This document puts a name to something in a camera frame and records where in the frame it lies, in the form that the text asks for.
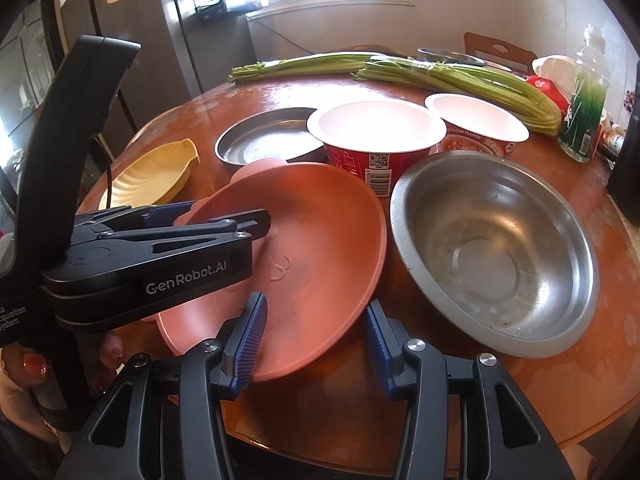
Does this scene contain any black thermos flask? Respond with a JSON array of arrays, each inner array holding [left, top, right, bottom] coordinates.
[[606, 110, 640, 226]]

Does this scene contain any silver refrigerator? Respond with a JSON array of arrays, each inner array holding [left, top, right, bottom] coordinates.
[[155, 0, 256, 126]]

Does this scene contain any orange plastic basin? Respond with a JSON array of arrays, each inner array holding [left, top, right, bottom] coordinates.
[[141, 156, 388, 383]]

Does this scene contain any long celery bunch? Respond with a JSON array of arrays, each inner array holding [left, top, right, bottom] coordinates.
[[227, 52, 426, 86]]

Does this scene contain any red instant noodle cup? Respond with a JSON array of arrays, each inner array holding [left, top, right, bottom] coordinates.
[[424, 92, 530, 161]]

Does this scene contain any thick celery bunch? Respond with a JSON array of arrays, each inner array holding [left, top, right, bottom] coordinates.
[[354, 57, 563, 137]]

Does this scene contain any yellow leaf-shaped plate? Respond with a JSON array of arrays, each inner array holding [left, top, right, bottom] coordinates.
[[98, 138, 201, 211]]

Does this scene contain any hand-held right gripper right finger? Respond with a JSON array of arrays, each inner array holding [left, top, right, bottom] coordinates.
[[364, 300, 573, 480]]

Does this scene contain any brown wooden chair with cutout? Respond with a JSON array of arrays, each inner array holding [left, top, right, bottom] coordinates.
[[462, 32, 538, 73]]

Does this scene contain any small steel bowl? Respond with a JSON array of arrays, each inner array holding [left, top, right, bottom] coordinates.
[[416, 47, 488, 68]]

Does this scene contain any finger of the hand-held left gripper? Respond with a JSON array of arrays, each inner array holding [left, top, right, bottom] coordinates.
[[100, 209, 272, 262], [75, 201, 199, 235]]

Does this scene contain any clear bottle with green label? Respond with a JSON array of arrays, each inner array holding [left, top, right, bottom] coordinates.
[[557, 25, 612, 163]]

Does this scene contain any large steel bowl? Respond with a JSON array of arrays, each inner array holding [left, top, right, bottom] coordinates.
[[389, 151, 601, 359]]

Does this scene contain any small white-capped bottle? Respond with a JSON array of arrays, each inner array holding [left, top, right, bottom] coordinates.
[[597, 122, 627, 161]]

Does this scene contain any round steel plate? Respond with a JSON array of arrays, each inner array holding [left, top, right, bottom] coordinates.
[[215, 106, 331, 167]]

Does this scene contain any red packet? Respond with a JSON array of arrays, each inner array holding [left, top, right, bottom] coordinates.
[[525, 75, 571, 116]]

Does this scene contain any black cable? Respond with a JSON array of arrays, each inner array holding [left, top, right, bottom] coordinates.
[[92, 132, 115, 206]]

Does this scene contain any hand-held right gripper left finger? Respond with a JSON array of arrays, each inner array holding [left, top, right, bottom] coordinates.
[[54, 291, 269, 480]]

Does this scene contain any white plastic bowl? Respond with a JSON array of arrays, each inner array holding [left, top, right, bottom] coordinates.
[[531, 55, 578, 96]]

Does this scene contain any person's left hand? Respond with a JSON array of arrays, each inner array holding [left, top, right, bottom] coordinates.
[[0, 334, 125, 441]]

